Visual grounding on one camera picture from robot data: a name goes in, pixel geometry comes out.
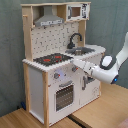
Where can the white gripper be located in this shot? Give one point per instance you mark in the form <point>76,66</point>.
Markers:
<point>82,64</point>

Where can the small metal pot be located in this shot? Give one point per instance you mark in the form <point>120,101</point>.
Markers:
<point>79,52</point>

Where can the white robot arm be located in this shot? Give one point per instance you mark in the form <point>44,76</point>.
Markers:
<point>108,69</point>

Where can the wooden toy kitchen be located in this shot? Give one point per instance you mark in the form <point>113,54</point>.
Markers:
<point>46,40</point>

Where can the grey toy sink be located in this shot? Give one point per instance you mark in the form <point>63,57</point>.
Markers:
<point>84,49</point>

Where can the white cabinet door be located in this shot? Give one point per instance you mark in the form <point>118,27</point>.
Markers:
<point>89,89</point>

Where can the black toy faucet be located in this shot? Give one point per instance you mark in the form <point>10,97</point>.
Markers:
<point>72,41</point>

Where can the black toy stovetop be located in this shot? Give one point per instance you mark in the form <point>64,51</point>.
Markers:
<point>52,59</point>

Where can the white oven door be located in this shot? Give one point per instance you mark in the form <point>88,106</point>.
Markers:
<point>63,100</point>

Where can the white toy microwave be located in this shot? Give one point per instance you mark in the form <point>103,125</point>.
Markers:
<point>77,11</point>

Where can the grey range hood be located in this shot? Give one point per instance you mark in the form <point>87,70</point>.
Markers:
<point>48,18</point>

